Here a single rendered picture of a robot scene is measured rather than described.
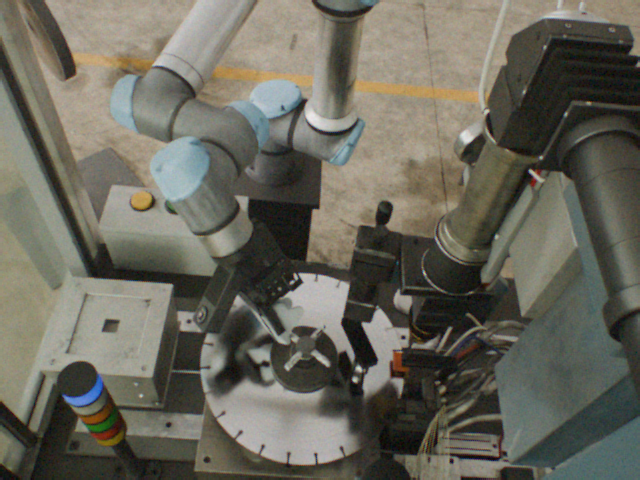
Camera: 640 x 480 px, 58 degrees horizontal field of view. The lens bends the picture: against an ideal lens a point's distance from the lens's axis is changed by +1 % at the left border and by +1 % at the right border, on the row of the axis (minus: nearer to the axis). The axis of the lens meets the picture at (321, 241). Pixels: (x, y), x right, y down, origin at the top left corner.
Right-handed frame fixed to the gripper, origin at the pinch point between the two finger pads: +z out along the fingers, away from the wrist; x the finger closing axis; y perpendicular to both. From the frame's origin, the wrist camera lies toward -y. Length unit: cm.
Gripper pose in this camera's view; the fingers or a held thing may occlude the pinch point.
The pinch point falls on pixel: (280, 340)
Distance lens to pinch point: 92.4
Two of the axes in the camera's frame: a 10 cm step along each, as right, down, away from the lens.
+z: 3.9, 7.2, 5.7
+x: -5.6, -3.1, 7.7
